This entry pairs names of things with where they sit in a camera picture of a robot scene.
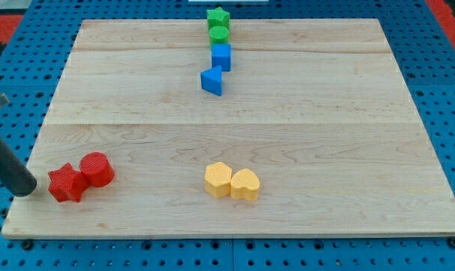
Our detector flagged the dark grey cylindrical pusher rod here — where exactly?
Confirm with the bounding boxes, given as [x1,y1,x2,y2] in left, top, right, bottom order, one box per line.
[0,137,37,196]

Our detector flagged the red star block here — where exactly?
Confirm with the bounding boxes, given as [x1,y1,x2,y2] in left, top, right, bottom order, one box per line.
[48,163,90,202]

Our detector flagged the red cylinder block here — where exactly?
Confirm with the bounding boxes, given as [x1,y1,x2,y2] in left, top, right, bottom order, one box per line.
[80,152,115,187]

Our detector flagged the yellow hexagon block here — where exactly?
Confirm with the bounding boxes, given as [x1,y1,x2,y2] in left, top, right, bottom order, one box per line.
[204,162,232,198]

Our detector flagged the blue triangle block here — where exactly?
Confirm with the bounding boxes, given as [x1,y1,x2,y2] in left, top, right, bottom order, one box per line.
[200,65,222,96]

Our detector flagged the blue cube block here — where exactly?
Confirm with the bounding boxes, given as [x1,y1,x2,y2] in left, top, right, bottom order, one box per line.
[211,44,231,72]

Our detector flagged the green cylinder block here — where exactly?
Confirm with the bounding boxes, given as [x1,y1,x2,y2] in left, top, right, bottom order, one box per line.
[209,26,230,47]

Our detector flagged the yellow heart block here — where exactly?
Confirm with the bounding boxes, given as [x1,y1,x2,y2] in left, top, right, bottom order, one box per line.
[231,169,261,201]

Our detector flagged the green star block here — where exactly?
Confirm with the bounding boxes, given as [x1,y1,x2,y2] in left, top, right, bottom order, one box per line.
[206,7,231,29]

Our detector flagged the light wooden board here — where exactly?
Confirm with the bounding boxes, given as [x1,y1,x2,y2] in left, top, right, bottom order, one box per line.
[2,19,455,239]

